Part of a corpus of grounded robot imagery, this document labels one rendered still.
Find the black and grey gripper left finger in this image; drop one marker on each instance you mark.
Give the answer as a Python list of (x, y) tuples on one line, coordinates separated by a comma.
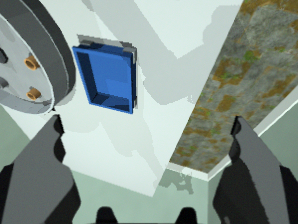
[(37, 188)]

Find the bronze bushing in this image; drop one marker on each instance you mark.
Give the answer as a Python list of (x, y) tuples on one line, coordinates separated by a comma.
[(33, 94), (31, 61)]

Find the blue crate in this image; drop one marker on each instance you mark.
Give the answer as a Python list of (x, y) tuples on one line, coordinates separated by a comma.
[(103, 70)]

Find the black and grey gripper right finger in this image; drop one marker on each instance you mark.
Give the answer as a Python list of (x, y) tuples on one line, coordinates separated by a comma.
[(256, 188)]

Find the grey metal bushing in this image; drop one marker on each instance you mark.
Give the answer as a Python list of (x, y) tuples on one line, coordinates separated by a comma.
[(3, 83)]

